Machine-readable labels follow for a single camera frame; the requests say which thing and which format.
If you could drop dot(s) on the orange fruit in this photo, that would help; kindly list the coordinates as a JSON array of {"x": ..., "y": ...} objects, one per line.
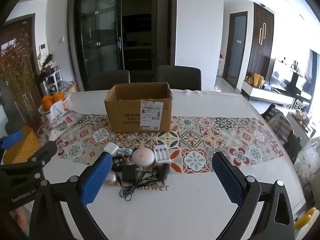
[
  {"x": 58, "y": 97},
  {"x": 46, "y": 103}
]

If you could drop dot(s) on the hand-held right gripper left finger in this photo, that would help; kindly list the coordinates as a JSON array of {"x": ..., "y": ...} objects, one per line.
[{"x": 96, "y": 182}]

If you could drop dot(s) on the yellow gift bags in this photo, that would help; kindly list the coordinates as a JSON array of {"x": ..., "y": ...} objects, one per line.
[{"x": 258, "y": 80}]

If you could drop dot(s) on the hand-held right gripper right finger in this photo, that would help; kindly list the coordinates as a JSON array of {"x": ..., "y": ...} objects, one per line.
[{"x": 227, "y": 180}]

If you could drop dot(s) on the white fruit basket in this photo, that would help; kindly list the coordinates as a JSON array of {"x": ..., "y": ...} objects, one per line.
[{"x": 66, "y": 102}]

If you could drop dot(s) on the white wall intercom panel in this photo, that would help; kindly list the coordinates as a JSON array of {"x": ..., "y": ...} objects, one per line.
[{"x": 43, "y": 49}]

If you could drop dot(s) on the flat screen television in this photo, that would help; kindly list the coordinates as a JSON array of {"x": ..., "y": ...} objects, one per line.
[{"x": 287, "y": 76}]

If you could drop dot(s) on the vase of dried flowers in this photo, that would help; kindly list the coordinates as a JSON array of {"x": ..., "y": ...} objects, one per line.
[{"x": 27, "y": 110}]

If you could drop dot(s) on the white television console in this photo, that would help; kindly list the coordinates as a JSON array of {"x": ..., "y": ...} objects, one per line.
[{"x": 267, "y": 93}]

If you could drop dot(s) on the white shoe rack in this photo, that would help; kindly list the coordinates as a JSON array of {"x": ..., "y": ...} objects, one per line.
[{"x": 51, "y": 77}]

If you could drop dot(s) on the round pink night light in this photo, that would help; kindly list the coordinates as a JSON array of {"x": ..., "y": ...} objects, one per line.
[{"x": 142, "y": 157}]

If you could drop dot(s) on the brown cardboard box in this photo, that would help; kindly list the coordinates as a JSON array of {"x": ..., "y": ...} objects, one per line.
[{"x": 125, "y": 115}]

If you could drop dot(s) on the person's left hand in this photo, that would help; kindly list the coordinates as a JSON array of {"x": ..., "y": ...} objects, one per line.
[{"x": 20, "y": 213}]

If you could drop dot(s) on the wooden chair with plaid cushion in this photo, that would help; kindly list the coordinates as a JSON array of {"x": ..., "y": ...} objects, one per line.
[{"x": 282, "y": 127}]

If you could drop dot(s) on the dark grey dining chair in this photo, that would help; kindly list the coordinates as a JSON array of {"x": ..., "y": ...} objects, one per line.
[
  {"x": 178, "y": 77},
  {"x": 108, "y": 80}
]

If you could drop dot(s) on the dark framed room door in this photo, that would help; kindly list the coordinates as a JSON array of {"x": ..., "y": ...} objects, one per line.
[{"x": 236, "y": 50}]

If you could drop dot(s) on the white battery charger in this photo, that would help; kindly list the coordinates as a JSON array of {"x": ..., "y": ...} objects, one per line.
[{"x": 162, "y": 155}]

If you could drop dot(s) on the yellow woven box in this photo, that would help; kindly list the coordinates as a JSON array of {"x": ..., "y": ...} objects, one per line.
[{"x": 22, "y": 150}]

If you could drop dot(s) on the white square power adapter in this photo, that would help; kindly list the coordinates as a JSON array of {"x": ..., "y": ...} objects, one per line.
[{"x": 110, "y": 148}]

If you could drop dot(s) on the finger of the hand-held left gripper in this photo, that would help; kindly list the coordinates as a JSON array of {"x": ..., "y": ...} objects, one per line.
[
  {"x": 43, "y": 153},
  {"x": 12, "y": 139}
]

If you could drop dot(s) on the colourful patterned table runner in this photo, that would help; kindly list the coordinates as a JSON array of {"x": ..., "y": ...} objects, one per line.
[{"x": 195, "y": 140}]

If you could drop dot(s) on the dark slatted wall panel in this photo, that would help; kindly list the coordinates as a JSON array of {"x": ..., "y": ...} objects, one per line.
[{"x": 260, "y": 55}]

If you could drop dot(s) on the leaf print tissue cover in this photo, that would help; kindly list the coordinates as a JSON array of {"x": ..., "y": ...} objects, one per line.
[{"x": 65, "y": 125}]

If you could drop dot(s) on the small white suited figurine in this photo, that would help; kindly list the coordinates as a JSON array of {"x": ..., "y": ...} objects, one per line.
[{"x": 125, "y": 151}]

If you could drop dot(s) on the yellow plastic toy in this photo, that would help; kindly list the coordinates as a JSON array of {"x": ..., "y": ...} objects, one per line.
[{"x": 303, "y": 220}]

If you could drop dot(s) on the dark glass door cabinet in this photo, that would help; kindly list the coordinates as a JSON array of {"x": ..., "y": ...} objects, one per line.
[{"x": 100, "y": 30}]

